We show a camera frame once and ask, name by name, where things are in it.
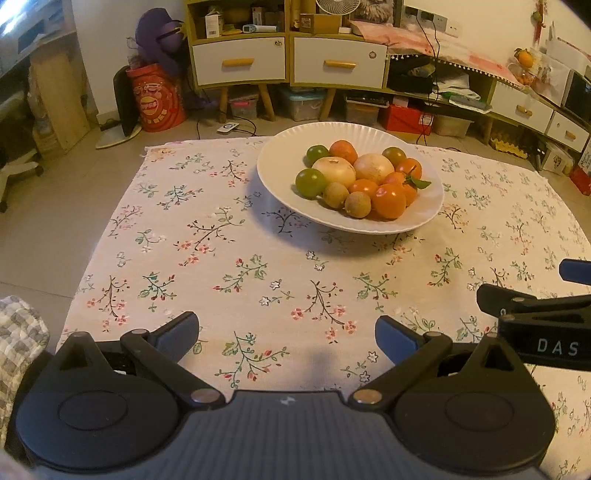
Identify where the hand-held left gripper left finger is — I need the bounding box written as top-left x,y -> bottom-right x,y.
45,311 -> 226,408

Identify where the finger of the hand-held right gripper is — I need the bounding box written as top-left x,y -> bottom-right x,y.
476,283 -> 591,325
558,259 -> 591,284

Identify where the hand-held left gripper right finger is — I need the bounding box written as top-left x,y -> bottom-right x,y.
348,316 -> 530,409

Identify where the orange tomato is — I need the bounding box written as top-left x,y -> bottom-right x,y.
395,158 -> 423,181
329,140 -> 359,165
348,178 -> 380,197
370,183 -> 408,220

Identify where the brown round fruit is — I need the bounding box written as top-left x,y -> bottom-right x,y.
344,191 -> 373,219
322,182 -> 350,209

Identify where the mandarin with green leaf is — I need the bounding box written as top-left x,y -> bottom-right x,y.
383,172 -> 432,206

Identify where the pale yellow citrus fruit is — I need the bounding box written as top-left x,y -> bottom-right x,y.
311,156 -> 357,189
353,152 -> 396,185

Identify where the olive green tomato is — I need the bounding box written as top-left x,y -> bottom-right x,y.
381,146 -> 407,168

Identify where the white plate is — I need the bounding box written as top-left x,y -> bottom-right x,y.
257,122 -> 445,235

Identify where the floral tablecloth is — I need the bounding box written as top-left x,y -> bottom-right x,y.
55,136 -> 591,480

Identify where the white printed carton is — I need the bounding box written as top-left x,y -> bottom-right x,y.
542,143 -> 576,177

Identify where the yellow egg tray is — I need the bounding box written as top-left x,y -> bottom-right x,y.
488,134 -> 530,160

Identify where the grey checkered cloth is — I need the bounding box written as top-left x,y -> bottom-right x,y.
0,295 -> 51,435

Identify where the low wooden sideboard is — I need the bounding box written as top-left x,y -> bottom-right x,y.
385,51 -> 591,153

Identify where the black microwave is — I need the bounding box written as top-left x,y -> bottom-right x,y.
563,69 -> 591,126

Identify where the beige storage box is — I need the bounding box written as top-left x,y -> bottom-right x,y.
433,113 -> 475,138

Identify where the red box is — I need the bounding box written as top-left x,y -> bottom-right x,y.
378,104 -> 435,136

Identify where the pile of folded cloths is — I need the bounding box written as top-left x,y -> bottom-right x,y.
434,71 -> 493,114

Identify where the fruit stand with oranges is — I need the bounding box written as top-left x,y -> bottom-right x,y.
509,47 -> 542,89

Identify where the white countertop appliance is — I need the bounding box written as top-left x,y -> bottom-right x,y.
542,39 -> 591,79

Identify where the clear box dark lid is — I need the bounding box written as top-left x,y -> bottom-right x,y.
345,95 -> 389,126

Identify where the office chair base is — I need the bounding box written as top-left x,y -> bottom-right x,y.
0,159 -> 45,214

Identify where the black bag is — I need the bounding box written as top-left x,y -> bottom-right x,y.
386,65 -> 435,94

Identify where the clear box pink lid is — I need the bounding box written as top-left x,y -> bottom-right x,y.
229,95 -> 260,120

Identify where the red printed bag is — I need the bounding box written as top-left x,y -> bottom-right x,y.
126,64 -> 187,133

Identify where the black flat panel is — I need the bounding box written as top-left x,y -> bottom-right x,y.
113,66 -> 141,138

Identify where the pink tasselled cloth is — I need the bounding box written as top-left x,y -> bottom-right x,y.
351,21 -> 515,88

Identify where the clear box teal lid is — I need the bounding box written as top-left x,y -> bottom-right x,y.
278,88 -> 327,122

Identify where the red hanging ornament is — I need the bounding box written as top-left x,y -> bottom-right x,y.
530,0 -> 549,37

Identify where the wooden board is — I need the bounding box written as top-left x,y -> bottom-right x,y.
28,46 -> 92,155

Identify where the white drawer wooden cabinet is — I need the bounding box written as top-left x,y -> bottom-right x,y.
184,0 -> 291,123
288,0 -> 389,121

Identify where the purple plush toy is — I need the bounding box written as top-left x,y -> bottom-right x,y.
135,8 -> 189,78

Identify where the cat picture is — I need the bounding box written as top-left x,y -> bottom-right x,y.
353,0 -> 403,26

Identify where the small cardboard box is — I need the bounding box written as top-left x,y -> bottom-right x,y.
299,13 -> 330,35

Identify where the white desk fan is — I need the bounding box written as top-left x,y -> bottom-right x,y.
315,0 -> 362,16

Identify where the grey side desk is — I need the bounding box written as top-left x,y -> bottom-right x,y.
0,0 -> 78,79

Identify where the wall power socket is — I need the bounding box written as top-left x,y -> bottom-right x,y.
403,6 -> 461,38

